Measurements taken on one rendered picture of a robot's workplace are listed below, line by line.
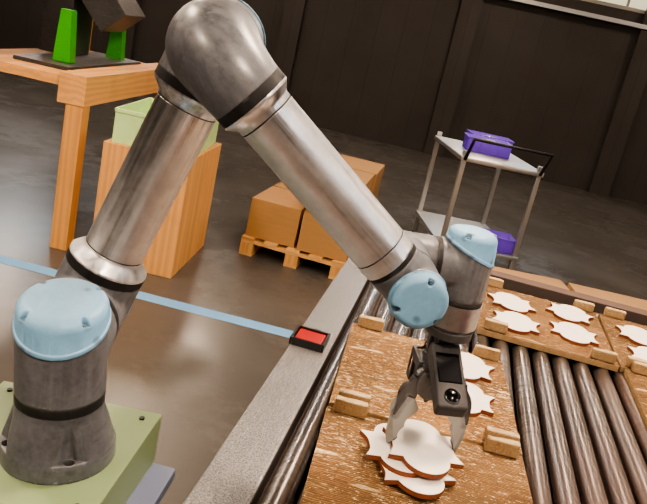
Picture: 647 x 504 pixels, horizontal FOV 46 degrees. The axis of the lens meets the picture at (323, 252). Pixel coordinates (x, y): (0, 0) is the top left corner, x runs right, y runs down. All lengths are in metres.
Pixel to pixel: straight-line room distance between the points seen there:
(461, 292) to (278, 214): 3.93
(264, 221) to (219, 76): 4.18
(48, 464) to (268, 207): 4.06
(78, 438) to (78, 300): 0.18
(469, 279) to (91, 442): 0.56
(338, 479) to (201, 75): 0.62
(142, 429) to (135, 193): 0.35
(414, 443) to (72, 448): 0.51
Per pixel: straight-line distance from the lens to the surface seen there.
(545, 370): 1.84
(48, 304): 1.01
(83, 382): 1.01
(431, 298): 0.94
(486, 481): 1.28
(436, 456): 1.22
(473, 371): 1.64
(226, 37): 0.88
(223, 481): 1.15
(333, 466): 1.20
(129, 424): 1.18
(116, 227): 1.07
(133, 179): 1.05
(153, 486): 1.20
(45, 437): 1.04
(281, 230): 5.00
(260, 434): 1.27
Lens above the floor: 1.56
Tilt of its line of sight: 16 degrees down
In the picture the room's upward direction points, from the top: 13 degrees clockwise
